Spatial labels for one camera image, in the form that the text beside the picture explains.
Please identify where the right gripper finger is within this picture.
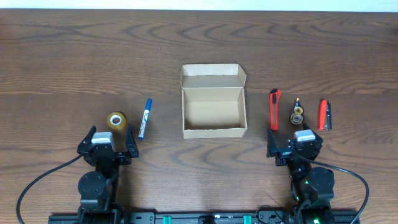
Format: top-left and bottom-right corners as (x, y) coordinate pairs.
(266, 129), (287, 157)
(303, 123), (323, 143)

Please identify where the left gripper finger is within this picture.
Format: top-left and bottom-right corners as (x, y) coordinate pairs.
(125, 124), (139, 158)
(77, 126), (96, 154)

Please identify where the black correction tape dispenser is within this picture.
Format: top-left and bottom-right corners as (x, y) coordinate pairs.
(290, 98), (304, 125)

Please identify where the red stapler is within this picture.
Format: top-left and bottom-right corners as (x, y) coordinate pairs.
(318, 100), (333, 130)

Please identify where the red utility knife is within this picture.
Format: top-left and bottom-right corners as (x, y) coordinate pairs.
(269, 88), (282, 131)

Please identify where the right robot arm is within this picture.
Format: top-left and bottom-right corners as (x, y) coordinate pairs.
(267, 123), (335, 224)

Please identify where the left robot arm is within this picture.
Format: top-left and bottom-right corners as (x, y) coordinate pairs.
(77, 126), (139, 224)

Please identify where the yellow clear tape roll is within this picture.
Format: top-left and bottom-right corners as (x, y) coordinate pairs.
(106, 111), (126, 130)

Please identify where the blue whiteboard marker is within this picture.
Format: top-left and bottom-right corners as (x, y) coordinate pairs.
(138, 99), (152, 140)

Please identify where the open cardboard box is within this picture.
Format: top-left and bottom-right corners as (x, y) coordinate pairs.
(180, 63), (248, 139)

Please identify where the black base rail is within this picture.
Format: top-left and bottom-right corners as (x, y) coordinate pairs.
(48, 210), (361, 224)

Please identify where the right black cable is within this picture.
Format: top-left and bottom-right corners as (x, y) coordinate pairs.
(292, 149), (370, 224)

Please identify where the black cable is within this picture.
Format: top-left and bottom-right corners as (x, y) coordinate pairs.
(292, 149), (370, 224)
(16, 154), (84, 224)

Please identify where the left black cable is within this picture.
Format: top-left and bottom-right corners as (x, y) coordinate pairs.
(16, 154), (84, 224)

